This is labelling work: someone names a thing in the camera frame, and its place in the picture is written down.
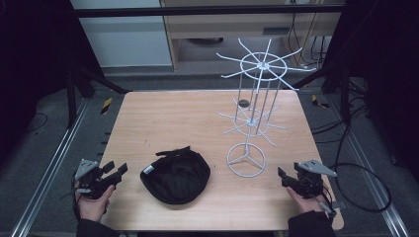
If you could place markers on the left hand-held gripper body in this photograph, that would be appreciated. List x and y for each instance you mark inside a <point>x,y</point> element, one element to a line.
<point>94,184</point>

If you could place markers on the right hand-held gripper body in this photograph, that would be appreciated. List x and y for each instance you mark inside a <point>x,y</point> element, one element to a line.
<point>309,179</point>

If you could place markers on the person's left hand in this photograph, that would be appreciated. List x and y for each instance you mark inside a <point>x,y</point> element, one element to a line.
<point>94,207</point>

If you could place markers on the person's right hand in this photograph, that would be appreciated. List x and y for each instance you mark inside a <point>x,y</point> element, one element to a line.
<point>304,203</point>

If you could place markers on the black cap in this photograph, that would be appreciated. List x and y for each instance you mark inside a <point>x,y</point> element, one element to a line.
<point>176,177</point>

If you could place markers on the yellow black tape strip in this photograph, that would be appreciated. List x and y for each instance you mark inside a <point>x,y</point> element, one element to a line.
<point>106,105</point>
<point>318,102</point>

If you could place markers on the black metal stand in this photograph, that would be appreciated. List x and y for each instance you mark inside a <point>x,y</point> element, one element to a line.
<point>79,89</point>
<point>339,85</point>

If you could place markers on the small black round disc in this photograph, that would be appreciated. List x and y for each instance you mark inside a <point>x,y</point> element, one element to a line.
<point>243,103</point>

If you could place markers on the white cabinet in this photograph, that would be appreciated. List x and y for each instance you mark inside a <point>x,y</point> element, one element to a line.
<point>125,36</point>

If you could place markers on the wooden desk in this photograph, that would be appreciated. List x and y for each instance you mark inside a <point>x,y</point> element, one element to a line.
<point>230,28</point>

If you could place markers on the aluminium floor rail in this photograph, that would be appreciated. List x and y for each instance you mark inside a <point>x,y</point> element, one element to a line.
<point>369,171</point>
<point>42,177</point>

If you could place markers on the black horizontal frame bar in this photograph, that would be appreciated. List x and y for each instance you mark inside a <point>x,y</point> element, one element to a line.
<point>197,11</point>

